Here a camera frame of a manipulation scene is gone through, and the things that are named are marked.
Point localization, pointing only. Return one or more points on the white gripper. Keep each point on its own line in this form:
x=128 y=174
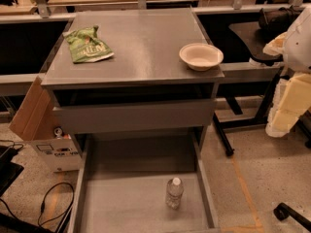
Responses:
x=298 y=50

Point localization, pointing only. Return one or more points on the clear plastic water bottle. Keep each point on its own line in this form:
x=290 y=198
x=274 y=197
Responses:
x=174 y=193

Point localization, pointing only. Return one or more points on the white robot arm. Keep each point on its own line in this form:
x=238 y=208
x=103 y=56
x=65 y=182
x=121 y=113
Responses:
x=295 y=44

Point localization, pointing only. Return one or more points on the grey top drawer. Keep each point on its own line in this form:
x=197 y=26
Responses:
x=136 y=116

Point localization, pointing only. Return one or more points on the grey drawer cabinet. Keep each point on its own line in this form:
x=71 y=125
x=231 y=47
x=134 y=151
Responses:
x=145 y=68

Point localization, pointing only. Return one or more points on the grey open middle drawer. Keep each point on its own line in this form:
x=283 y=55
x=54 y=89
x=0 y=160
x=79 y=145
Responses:
x=121 y=187

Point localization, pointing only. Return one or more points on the black side table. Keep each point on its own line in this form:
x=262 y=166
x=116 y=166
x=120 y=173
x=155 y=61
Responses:
x=254 y=39

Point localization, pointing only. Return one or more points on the black device on table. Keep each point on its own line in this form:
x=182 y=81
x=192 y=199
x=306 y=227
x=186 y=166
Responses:
x=277 y=21

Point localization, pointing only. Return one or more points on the white paper bowl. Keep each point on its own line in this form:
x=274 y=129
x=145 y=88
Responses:
x=201 y=57

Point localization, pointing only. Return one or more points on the black caster wheel leg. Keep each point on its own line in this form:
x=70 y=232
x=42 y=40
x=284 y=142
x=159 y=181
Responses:
x=283 y=211

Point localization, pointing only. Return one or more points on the green chip bag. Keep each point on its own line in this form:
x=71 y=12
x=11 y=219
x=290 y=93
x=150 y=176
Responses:
x=85 y=46

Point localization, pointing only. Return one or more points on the small can in box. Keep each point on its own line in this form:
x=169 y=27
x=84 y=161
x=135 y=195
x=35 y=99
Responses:
x=58 y=132

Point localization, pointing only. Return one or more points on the cardboard box with white print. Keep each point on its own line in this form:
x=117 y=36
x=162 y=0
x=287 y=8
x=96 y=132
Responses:
x=35 y=122

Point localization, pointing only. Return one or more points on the black object at left edge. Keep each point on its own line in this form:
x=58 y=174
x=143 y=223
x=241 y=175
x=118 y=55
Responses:
x=9 y=170

